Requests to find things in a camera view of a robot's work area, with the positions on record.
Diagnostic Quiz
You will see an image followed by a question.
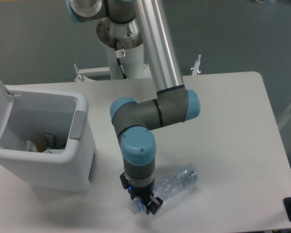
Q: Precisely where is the trash inside the can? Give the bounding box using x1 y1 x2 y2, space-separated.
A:
25 134 66 153

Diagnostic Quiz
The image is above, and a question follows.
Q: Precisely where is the clear plastic wrapper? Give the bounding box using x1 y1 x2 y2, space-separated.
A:
43 149 65 154

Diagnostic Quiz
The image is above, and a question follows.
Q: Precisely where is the clear plastic bottle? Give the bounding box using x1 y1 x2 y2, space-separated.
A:
129 163 198 214

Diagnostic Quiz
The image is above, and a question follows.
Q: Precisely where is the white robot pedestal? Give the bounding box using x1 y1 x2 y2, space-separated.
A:
74 12 152 82

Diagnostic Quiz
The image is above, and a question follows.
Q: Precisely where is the white trash can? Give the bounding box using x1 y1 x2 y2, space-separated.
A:
0 80 96 192

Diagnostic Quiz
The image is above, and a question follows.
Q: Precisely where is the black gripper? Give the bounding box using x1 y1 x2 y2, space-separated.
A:
120 172 163 215

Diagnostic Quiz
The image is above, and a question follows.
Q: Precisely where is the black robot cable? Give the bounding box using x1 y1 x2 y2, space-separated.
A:
113 37 129 80

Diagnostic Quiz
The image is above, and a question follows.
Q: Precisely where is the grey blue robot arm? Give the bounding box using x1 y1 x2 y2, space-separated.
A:
66 0 200 214

